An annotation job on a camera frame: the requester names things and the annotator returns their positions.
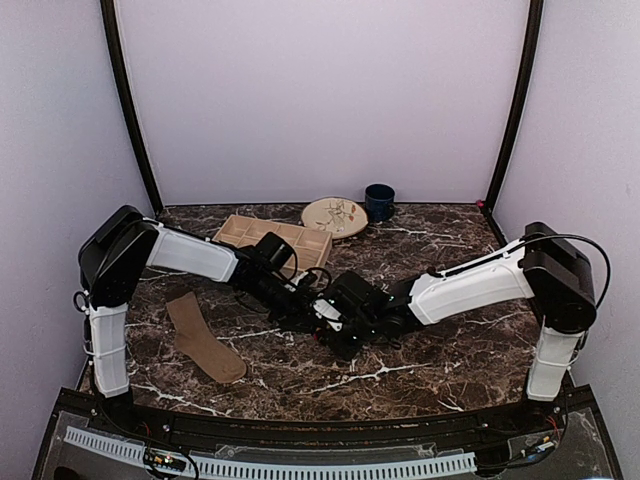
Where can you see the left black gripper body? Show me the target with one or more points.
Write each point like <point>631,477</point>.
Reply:
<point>280,306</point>

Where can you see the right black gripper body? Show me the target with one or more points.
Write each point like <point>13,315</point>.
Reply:
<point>365,334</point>

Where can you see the plain brown sock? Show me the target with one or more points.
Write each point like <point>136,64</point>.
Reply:
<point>194,339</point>

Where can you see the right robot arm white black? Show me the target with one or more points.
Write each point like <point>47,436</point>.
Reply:
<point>542,267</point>

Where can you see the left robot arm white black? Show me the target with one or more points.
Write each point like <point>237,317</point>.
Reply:
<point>113,259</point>

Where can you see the cream floral ceramic plate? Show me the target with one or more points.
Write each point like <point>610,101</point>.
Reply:
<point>340,217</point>

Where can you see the dark blue mug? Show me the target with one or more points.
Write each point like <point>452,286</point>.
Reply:
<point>379,202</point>

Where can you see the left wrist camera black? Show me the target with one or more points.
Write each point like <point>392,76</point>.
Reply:
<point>274,251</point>

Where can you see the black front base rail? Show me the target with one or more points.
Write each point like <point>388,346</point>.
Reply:
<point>487,426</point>

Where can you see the white slotted cable duct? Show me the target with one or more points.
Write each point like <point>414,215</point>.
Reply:
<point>322,465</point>

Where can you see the left black frame post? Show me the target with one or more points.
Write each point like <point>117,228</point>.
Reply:
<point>120,74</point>

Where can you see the black frame post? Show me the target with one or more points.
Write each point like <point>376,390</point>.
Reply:
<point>120,74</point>
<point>526,64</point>

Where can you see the right black frame post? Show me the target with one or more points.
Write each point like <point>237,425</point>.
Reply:
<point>526,64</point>

